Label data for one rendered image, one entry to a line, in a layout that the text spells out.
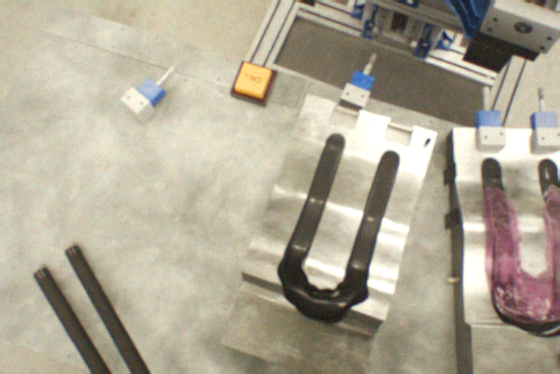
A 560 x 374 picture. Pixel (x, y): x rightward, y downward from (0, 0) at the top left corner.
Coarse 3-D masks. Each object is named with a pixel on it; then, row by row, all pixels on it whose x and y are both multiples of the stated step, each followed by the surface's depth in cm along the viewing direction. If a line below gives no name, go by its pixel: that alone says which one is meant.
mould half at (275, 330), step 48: (384, 144) 115; (432, 144) 114; (288, 192) 113; (336, 192) 113; (288, 240) 107; (336, 240) 108; (384, 240) 109; (240, 288) 111; (384, 288) 103; (288, 336) 109; (336, 336) 108
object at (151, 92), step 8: (168, 72) 126; (160, 80) 126; (144, 88) 125; (152, 88) 125; (160, 88) 125; (128, 96) 123; (136, 96) 123; (144, 96) 124; (152, 96) 124; (160, 96) 126; (128, 104) 122; (136, 104) 122; (144, 104) 122; (152, 104) 125; (136, 112) 122; (144, 112) 124; (152, 112) 127; (144, 120) 126
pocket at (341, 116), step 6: (336, 108) 119; (342, 108) 119; (336, 114) 119; (342, 114) 119; (348, 114) 119; (354, 114) 118; (330, 120) 119; (336, 120) 119; (342, 120) 119; (348, 120) 119; (354, 120) 119; (342, 126) 119; (348, 126) 119; (354, 126) 119
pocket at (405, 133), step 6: (390, 126) 118; (396, 126) 117; (402, 126) 117; (384, 132) 118; (390, 132) 118; (396, 132) 118; (402, 132) 118; (408, 132) 118; (384, 138) 118; (390, 138) 118; (396, 138) 118; (402, 138) 118; (408, 138) 118; (402, 144) 117; (408, 144) 117
